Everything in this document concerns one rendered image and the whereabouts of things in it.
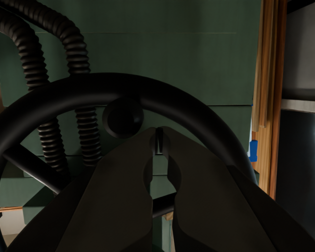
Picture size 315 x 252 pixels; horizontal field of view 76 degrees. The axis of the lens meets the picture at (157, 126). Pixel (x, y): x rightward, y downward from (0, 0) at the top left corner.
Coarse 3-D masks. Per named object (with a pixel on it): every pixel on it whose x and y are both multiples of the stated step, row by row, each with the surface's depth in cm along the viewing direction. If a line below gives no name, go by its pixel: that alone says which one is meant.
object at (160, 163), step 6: (42, 156) 37; (66, 156) 37; (72, 156) 37; (78, 156) 37; (102, 156) 37; (156, 156) 37; (162, 156) 37; (72, 162) 37; (78, 162) 37; (156, 162) 38; (162, 162) 38; (72, 168) 37; (78, 168) 37; (156, 168) 38; (162, 168) 38; (24, 174) 37; (72, 174) 37; (156, 174) 38
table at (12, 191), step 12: (12, 168) 41; (0, 180) 37; (12, 180) 37; (24, 180) 37; (36, 180) 38; (156, 180) 38; (168, 180) 38; (0, 192) 38; (12, 192) 38; (24, 192) 38; (36, 192) 38; (48, 192) 32; (156, 192) 39; (168, 192) 39; (0, 204) 38; (12, 204) 38; (24, 204) 29; (36, 204) 29; (24, 216) 28
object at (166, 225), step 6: (162, 216) 78; (162, 222) 79; (168, 222) 79; (162, 228) 79; (168, 228) 79; (162, 234) 80; (168, 234) 80; (162, 240) 80; (168, 240) 80; (162, 246) 81; (168, 246) 81
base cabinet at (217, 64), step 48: (48, 0) 32; (96, 0) 32; (144, 0) 32; (192, 0) 32; (240, 0) 33; (0, 48) 33; (48, 48) 33; (96, 48) 34; (144, 48) 34; (192, 48) 34; (240, 48) 34; (240, 96) 36
